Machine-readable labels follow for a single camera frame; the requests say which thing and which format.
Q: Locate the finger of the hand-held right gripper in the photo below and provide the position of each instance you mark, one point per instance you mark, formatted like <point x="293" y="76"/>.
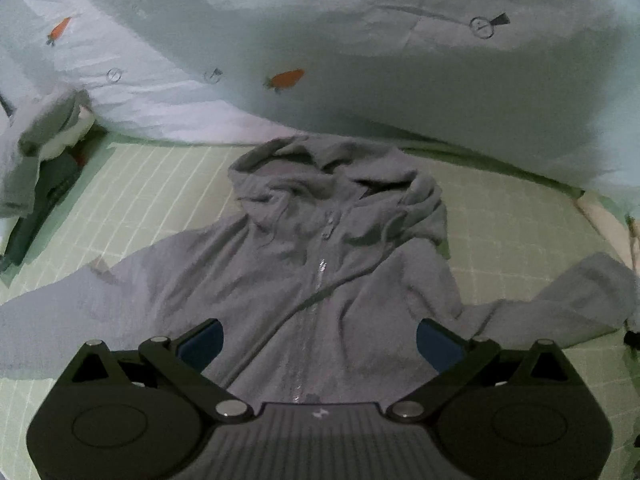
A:
<point x="633" y="339"/>

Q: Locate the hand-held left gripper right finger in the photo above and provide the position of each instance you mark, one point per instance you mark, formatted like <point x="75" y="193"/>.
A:
<point x="439" y="345"/>

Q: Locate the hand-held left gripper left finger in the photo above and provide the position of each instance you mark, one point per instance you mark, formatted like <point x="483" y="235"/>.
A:
<point x="202" y="345"/>

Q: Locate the grey zip hoodie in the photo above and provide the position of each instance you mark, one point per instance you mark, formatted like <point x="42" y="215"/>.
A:
<point x="350" y="280"/>

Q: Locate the beige cloth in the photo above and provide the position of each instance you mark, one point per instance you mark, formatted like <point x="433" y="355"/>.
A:
<point x="602" y="217"/>

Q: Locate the green grid bed sheet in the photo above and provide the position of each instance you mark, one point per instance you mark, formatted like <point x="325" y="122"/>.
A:
<point x="165" y="195"/>

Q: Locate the dark green garment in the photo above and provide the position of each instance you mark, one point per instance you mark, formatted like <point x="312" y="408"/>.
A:
<point x="45" y="195"/>

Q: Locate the white cloth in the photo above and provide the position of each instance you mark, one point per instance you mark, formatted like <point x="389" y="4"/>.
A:
<point x="70" y="135"/>

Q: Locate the grey crumpled garment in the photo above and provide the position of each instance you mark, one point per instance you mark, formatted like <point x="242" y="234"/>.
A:
<point x="35" y="130"/>

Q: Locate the carrot print light duvet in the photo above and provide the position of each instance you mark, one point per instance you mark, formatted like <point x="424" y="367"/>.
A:
<point x="350" y="35"/>

